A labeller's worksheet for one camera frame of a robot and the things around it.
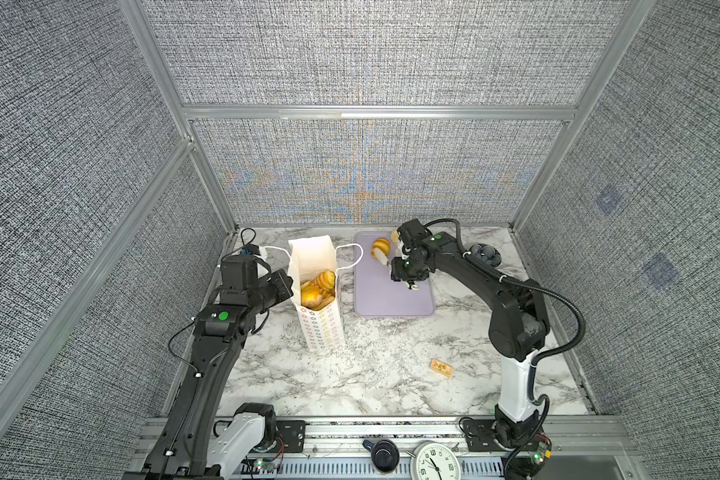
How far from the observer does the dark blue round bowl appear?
3.54ft

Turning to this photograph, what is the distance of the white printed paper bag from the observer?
2.34ft

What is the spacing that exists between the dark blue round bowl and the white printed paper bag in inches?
21.8
